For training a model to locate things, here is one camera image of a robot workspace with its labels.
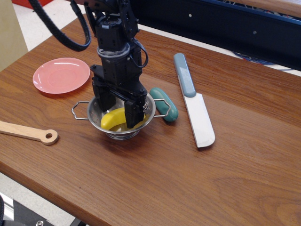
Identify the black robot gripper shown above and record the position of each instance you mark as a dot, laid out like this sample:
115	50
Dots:
119	76

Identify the yellow toy banana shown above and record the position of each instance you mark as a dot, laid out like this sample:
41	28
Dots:
117	117

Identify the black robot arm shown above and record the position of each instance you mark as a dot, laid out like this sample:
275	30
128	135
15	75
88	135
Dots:
115	26

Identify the small steel colander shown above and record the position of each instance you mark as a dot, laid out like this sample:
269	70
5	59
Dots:
95	114

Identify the green toy pickle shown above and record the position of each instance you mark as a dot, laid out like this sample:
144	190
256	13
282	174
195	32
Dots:
164	104

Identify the pink plastic plate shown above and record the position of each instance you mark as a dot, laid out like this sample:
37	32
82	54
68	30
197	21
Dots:
61	75

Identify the beige cabinet side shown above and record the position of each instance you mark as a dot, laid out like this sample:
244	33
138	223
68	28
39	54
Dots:
12	43

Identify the black metal base with screw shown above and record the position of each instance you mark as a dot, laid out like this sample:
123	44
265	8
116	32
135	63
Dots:
16	214

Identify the wooden spoon handle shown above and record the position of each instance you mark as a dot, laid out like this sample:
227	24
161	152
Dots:
47	137

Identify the blue handled white spatula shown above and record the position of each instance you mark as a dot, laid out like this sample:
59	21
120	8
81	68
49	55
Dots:
199	118

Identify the dark blue metal frame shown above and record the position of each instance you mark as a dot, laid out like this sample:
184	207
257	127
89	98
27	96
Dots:
242	29

